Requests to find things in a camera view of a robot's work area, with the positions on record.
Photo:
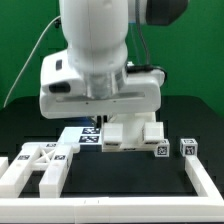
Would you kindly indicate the white chair back frame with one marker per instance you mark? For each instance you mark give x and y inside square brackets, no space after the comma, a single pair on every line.
[53,159]

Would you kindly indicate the white marker base plate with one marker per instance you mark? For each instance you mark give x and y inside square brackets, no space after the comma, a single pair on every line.
[81,135]

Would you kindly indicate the white chair seat plate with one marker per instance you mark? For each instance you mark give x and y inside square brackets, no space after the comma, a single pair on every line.
[132,132]

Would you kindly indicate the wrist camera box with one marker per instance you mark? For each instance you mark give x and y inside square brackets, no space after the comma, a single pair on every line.
[58,77]

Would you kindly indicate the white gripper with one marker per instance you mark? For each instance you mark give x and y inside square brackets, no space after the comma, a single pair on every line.
[140,94]

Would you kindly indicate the white U-shaped obstacle frame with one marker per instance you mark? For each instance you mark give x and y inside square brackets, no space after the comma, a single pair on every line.
[206,206]

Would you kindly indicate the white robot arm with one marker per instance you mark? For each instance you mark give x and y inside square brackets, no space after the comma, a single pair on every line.
[91,76]

